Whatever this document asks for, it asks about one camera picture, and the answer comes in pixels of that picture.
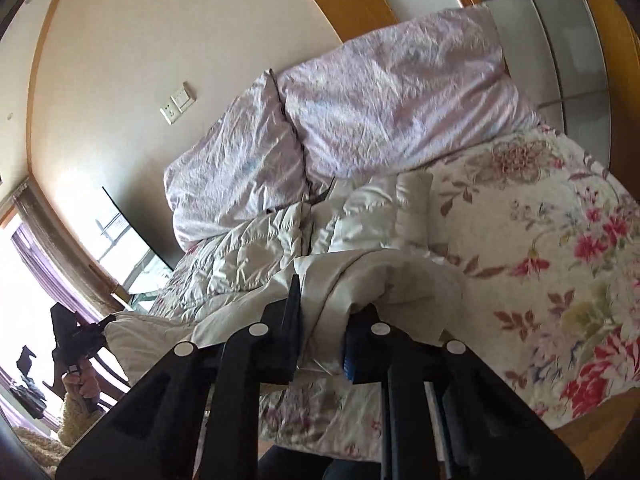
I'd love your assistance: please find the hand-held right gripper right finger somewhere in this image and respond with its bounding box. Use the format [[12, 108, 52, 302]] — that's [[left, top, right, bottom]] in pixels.
[[342, 304, 586, 480]]

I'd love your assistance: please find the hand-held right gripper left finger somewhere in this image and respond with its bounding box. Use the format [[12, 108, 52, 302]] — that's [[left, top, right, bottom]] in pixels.
[[55, 274, 304, 480]]

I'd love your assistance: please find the white pillow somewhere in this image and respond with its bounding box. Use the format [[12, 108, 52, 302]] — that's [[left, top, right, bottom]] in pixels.
[[105, 171, 466, 386]]

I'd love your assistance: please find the dark cloth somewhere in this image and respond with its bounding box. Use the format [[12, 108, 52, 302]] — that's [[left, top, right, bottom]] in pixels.
[[10, 345, 48, 418]]

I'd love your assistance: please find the purple curtain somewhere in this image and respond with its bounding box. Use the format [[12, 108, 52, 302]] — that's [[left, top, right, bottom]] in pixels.
[[10, 220, 103, 323]]

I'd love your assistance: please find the floral bedsheet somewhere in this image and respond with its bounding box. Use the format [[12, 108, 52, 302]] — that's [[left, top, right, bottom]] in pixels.
[[150, 125, 638, 461]]

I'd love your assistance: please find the large pale pink pillow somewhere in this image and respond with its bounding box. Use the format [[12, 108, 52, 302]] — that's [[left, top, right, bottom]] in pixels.
[[277, 4, 543, 181]]

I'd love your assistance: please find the frosted glass door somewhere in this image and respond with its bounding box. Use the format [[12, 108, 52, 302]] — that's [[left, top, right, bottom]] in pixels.
[[457, 0, 613, 168]]

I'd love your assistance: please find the wooden bed side rail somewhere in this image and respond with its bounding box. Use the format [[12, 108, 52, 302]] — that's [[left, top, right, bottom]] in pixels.
[[552, 395, 640, 478]]

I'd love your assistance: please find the white wall switch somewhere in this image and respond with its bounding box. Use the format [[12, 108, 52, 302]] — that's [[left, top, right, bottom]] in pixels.
[[170, 82, 197, 111]]

